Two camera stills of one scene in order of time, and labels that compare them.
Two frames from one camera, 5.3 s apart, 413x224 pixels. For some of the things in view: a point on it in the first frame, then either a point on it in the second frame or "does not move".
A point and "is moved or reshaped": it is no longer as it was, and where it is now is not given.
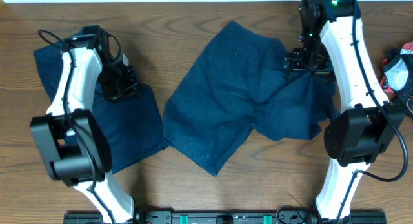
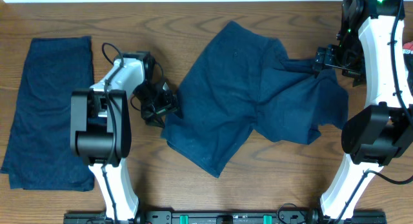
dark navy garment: x=131 y=125 is moved or reshaped
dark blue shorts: x=235 y=81 does not move
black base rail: x=272 y=217 does not move
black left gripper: x=124 y=88 -> x=158 y=107
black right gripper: x=292 y=62 -> x=326 y=57
